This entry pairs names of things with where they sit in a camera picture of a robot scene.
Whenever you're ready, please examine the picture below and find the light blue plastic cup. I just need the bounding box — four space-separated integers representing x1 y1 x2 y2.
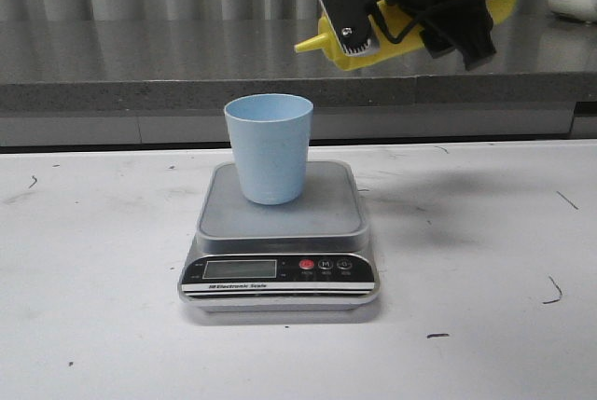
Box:
224 93 313 205

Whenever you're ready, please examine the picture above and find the grey stone counter shelf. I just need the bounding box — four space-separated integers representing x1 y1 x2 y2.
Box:
1 15 596 150

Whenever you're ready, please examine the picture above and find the silver electronic kitchen scale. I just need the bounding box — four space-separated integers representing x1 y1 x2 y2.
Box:
178 160 381 325

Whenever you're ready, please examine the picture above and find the yellow squeeze bottle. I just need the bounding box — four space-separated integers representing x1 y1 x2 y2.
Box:
294 0 515 71

